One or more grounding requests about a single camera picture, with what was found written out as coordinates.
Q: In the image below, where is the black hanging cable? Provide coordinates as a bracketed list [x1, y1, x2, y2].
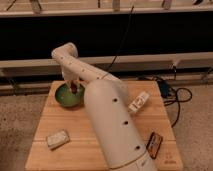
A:
[106, 4, 136, 72]

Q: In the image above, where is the black floor cable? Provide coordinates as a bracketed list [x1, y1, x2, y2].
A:
[137, 75, 194, 128]

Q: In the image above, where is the wooden table board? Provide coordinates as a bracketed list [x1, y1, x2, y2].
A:
[25, 81, 183, 171]

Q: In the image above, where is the white sponge block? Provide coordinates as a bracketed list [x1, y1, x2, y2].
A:
[46, 130, 70, 150]

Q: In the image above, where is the white small box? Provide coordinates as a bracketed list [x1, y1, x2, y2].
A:
[128, 91, 150, 114]

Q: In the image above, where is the red pepper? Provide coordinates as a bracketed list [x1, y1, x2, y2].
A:
[70, 82, 77, 94]

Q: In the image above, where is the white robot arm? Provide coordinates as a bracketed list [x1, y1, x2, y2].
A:
[51, 43, 158, 171]

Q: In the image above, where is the dark snack packet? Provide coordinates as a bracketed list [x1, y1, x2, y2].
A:
[146, 132, 163, 159]

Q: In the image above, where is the green ceramic bowl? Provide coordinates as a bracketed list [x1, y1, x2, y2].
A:
[55, 83, 85, 107]

